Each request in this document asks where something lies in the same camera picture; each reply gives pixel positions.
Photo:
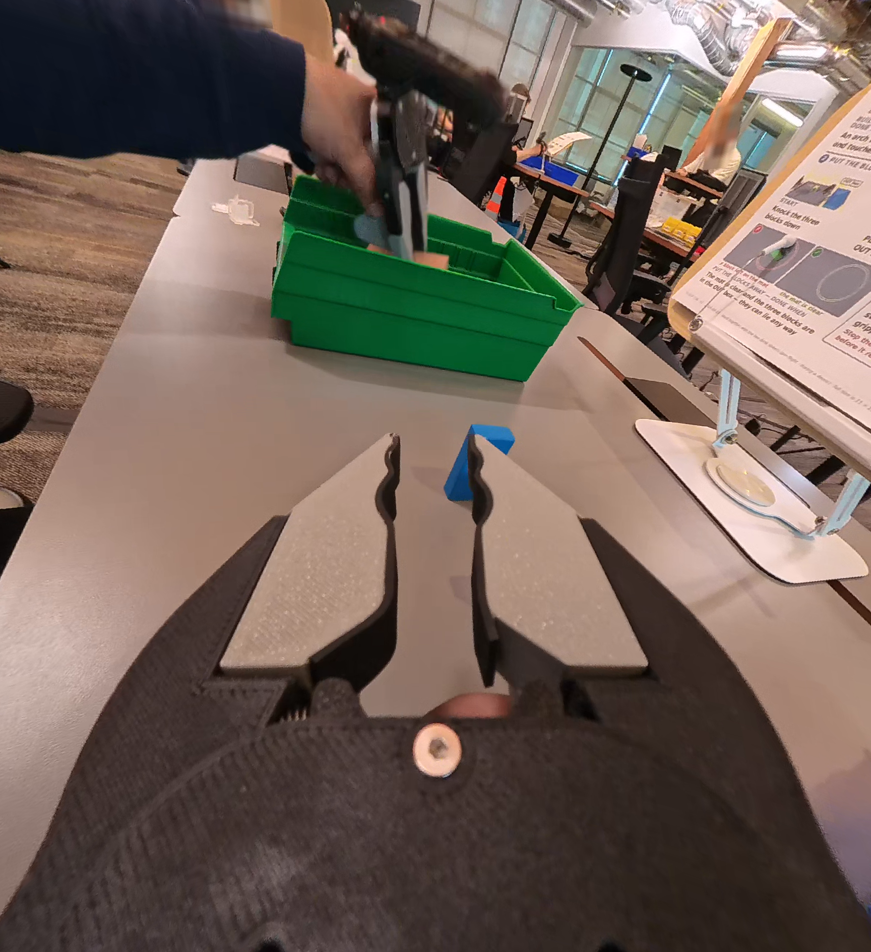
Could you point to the printed instruction sheet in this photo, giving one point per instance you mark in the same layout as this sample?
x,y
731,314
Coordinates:
x,y
815,245

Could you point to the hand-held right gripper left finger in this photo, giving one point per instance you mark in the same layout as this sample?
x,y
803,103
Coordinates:
x,y
316,565

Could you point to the person's left hand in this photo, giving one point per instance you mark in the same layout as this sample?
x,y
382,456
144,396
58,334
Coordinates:
x,y
339,126

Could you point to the blue rectangular wooden block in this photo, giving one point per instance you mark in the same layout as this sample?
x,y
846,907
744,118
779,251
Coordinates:
x,y
459,476

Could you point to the small blue storage bin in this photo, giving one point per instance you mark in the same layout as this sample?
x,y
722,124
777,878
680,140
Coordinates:
x,y
558,172

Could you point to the wooden backing board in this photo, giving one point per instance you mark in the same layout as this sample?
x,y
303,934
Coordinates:
x,y
679,321

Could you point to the orange traffic cone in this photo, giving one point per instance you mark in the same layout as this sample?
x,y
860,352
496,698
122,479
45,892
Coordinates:
x,y
496,202

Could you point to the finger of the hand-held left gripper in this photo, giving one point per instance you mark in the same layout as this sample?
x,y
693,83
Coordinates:
x,y
368,230
409,219

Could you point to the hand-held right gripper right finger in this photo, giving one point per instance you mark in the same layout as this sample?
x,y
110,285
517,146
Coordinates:
x,y
547,580

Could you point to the black desk grommet cover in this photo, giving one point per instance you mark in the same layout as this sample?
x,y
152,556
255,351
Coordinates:
x,y
662,401

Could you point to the white document stand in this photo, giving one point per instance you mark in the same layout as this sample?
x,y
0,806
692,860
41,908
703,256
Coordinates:
x,y
748,520

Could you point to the black office chair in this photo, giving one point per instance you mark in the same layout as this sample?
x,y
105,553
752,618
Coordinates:
x,y
484,167
633,238

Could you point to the clear plastic packaging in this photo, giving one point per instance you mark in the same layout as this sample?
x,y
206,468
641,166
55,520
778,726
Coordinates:
x,y
236,211

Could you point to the wooden beam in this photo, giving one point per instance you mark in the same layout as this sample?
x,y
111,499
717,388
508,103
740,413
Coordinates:
x,y
744,89

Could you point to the white paper sheet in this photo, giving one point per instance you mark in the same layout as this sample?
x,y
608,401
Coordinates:
x,y
569,143

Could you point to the green plastic bin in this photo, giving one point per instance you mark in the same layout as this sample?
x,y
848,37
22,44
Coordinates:
x,y
413,327

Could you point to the black floor lamp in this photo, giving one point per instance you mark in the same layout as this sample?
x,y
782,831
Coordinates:
x,y
606,141

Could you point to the yellow containers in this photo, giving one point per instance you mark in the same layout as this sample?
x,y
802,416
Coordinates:
x,y
681,230

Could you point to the natural wooden arch block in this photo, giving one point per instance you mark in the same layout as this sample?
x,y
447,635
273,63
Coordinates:
x,y
435,262

